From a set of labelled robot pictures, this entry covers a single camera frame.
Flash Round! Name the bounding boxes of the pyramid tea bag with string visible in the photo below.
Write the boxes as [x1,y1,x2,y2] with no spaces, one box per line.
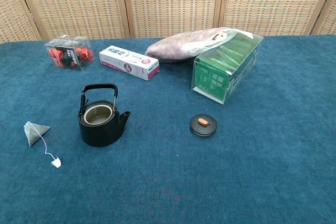
[23,121,62,168]

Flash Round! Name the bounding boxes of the clear box green tea sachets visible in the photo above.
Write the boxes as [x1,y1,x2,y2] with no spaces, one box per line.
[191,30,264,105]

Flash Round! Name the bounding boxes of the plastic bag of pink food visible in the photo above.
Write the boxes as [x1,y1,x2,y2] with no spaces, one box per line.
[145,27,254,63]

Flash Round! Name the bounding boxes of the black teapot lid orange knob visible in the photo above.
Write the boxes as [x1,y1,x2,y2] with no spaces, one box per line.
[190,114,217,137]

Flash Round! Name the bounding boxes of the white toothpaste box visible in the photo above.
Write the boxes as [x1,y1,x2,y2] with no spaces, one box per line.
[99,45,160,81]

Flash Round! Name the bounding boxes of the blue table cloth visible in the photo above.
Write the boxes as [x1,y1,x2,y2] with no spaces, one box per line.
[0,34,336,224]

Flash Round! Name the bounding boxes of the woven wicker folding screen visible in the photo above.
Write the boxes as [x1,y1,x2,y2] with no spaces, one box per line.
[0,0,336,44]

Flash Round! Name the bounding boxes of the clear box red black items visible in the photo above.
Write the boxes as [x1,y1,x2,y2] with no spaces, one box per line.
[44,34,95,72]

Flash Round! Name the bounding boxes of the black teapot with handle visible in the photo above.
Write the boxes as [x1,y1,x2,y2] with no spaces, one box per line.
[77,83,132,147]

